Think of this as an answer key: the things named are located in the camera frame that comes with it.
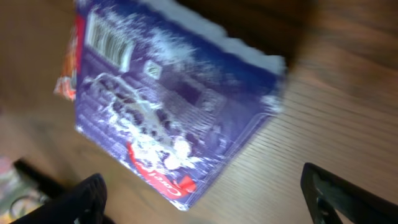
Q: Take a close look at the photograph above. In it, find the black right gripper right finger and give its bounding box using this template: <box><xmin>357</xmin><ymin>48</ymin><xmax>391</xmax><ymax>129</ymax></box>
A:
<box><xmin>300</xmin><ymin>163</ymin><xmax>397</xmax><ymax>224</ymax></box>

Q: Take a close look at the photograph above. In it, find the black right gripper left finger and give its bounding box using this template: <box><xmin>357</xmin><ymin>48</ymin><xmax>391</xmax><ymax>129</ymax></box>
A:
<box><xmin>12</xmin><ymin>174</ymin><xmax>108</xmax><ymax>224</ymax></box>

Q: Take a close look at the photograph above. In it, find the teal snack packet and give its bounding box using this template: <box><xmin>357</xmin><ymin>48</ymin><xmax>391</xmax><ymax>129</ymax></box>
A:
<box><xmin>1</xmin><ymin>156</ymin><xmax>49</xmax><ymax>224</ymax></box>

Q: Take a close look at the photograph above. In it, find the orange chocolate bar wrapper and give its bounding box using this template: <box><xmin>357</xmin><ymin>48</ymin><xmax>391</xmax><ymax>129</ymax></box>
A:
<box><xmin>53</xmin><ymin>20</ymin><xmax>78</xmax><ymax>101</ymax></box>

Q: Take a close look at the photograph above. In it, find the purple snack packet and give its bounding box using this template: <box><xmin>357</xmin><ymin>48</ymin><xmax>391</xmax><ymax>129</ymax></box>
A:
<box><xmin>75</xmin><ymin>1</ymin><xmax>287</xmax><ymax>211</ymax></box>

